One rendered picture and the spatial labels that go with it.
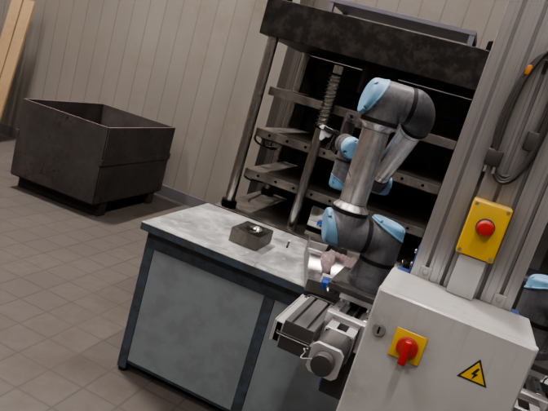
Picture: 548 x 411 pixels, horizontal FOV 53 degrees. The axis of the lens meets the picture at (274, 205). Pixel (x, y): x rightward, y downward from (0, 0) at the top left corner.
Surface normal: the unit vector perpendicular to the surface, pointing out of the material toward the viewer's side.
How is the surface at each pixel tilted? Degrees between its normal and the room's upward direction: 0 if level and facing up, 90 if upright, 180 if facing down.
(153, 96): 90
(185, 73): 90
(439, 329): 90
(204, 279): 90
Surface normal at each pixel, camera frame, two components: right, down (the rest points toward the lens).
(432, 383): -0.35, 0.12
